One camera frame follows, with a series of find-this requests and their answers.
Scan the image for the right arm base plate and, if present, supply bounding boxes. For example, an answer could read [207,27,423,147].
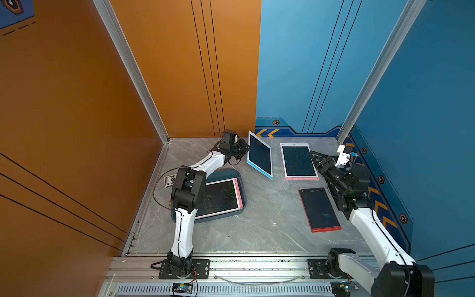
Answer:
[307,259,348,280]

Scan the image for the left green circuit board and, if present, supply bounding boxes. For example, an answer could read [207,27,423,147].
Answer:
[170,282,194,297]

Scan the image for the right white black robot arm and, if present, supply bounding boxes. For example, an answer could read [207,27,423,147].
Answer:
[310,151,435,297]

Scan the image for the green circuit board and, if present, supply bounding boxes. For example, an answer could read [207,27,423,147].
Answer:
[170,282,194,297]
[331,282,359,297]

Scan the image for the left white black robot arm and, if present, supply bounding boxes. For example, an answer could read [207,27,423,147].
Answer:
[165,129,249,278]

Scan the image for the red writing tablet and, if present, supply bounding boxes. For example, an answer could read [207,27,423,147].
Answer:
[298,188,341,233]

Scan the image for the pink writing tablet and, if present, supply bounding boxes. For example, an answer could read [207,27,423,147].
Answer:
[280,143,319,181]
[195,178,244,219]

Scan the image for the aluminium corner post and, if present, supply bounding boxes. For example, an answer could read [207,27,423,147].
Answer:
[336,0,426,144]
[92,0,171,145]

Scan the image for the aluminium front rail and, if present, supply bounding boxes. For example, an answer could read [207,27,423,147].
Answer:
[97,253,426,297]

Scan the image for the light blue writing tablet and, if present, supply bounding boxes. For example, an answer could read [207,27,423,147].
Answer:
[246,131,273,180]

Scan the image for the left aluminium corner post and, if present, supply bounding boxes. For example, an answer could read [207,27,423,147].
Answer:
[92,0,171,145]

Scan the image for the right green circuit board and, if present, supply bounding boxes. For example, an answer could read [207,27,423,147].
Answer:
[331,282,359,297]

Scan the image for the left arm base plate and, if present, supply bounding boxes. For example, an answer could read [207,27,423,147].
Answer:
[158,259,210,280]

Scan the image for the right aluminium corner post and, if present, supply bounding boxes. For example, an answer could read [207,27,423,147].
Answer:
[336,0,426,144]

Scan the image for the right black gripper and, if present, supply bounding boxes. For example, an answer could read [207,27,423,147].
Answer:
[310,152,351,197]

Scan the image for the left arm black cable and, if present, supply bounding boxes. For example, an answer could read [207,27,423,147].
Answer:
[153,168,183,211]

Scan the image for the teal storage box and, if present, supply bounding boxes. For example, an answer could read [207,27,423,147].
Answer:
[170,168,247,223]

